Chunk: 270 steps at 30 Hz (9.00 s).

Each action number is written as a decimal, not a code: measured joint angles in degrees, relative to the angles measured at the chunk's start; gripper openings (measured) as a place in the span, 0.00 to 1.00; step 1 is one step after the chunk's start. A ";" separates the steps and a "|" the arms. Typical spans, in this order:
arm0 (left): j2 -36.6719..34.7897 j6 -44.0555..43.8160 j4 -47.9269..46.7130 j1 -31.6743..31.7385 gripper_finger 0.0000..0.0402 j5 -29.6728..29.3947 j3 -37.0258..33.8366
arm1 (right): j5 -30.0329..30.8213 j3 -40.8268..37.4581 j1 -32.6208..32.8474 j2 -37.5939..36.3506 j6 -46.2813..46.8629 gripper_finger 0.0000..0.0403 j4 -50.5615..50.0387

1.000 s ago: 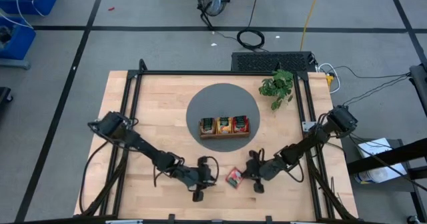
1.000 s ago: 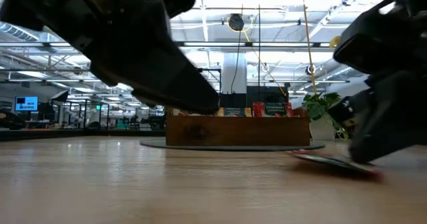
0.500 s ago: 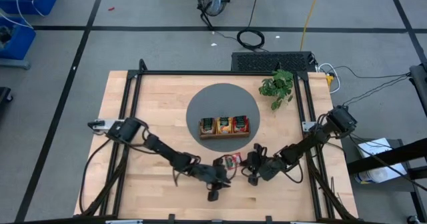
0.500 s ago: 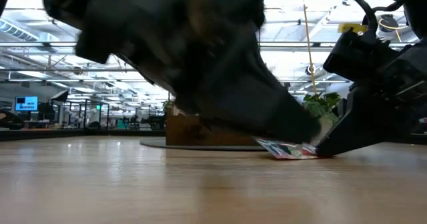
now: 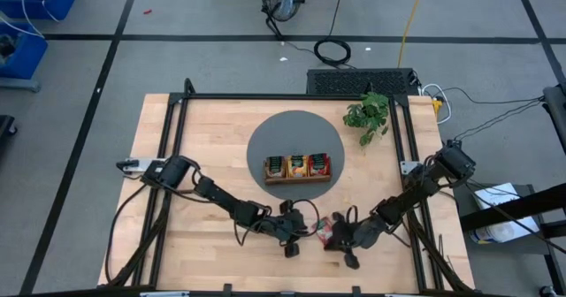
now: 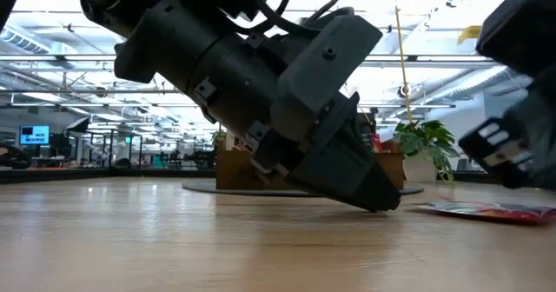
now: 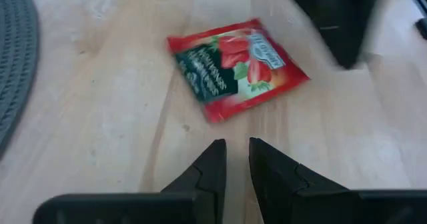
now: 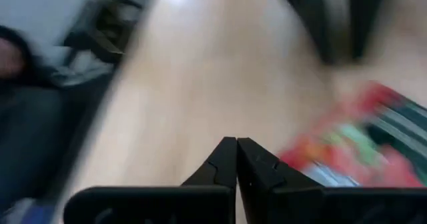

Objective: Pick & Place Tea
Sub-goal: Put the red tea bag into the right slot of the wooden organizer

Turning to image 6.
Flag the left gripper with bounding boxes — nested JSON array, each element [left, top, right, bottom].
[[249, 13, 402, 213]]

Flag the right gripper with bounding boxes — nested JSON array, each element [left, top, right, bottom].
[[458, 0, 556, 191]]

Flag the wooden tea caddy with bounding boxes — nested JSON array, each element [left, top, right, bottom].
[[215, 135, 406, 192]]

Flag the beige vanilla tea packet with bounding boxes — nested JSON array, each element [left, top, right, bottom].
[[224, 130, 245, 152]]

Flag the green potted plant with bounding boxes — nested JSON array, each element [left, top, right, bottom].
[[393, 118, 461, 183]]

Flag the yellow tag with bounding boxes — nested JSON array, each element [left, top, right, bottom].
[[456, 24, 483, 46]]

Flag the green background plant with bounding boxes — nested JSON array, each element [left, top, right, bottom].
[[211, 129, 228, 149]]

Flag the round grey woven placemat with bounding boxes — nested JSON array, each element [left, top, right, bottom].
[[182, 181, 425, 199]]

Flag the blue-screen computer monitor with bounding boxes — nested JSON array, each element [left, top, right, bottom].
[[19, 125, 50, 146]]

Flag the black chair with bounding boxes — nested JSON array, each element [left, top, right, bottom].
[[0, 143, 32, 170]]

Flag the silver ventilation duct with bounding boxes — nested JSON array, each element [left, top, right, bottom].
[[423, 65, 535, 107]]

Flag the yellow cable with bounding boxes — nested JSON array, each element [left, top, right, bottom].
[[390, 0, 415, 126]]

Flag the black aluminium table frame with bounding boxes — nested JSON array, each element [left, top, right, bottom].
[[0, 166, 505, 185]]

